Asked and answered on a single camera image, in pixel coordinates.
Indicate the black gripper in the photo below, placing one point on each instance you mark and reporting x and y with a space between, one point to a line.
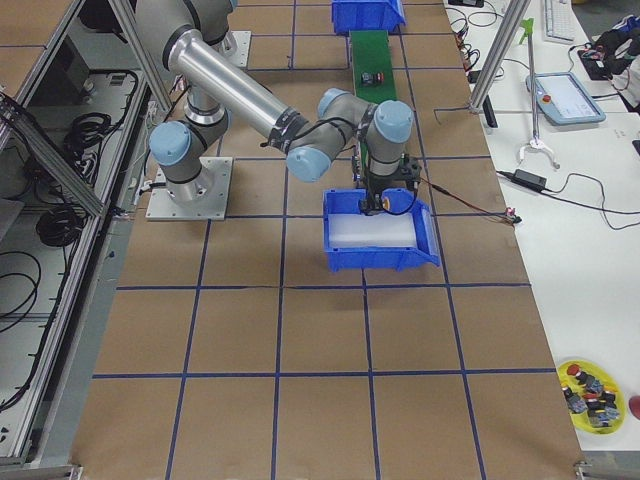
376 189

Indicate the red push button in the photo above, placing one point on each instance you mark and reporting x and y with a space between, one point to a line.
370 79

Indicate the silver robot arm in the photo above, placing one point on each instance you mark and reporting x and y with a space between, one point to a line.
186 37

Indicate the spare buttons pile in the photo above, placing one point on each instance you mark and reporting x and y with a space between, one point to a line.
590 400

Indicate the white foam pad right bin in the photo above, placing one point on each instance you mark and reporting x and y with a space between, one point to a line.
361 231

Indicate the blue bin right side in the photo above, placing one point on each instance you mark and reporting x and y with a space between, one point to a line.
398 258

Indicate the blue bin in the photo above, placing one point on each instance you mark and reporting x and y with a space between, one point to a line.
360 15
398 258

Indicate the green conveyor belt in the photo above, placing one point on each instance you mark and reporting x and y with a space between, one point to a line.
375 65

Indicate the black power adapter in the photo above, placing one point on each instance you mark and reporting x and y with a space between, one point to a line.
529 180

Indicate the blue bin left side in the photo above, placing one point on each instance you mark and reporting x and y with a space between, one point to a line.
360 15

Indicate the teach pendant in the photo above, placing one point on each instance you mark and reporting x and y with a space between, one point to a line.
563 100

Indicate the reacher grabber tool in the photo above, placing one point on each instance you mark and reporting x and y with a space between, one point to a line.
535 144

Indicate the white keyboard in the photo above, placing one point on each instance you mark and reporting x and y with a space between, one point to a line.
558 23

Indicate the yellow plate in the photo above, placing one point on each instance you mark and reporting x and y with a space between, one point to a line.
591 395

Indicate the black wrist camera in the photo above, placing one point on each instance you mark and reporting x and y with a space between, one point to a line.
411 172

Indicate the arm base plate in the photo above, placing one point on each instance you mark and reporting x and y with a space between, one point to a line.
235 47
205 197

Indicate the aluminium frame post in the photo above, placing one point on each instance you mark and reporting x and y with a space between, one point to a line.
510 24

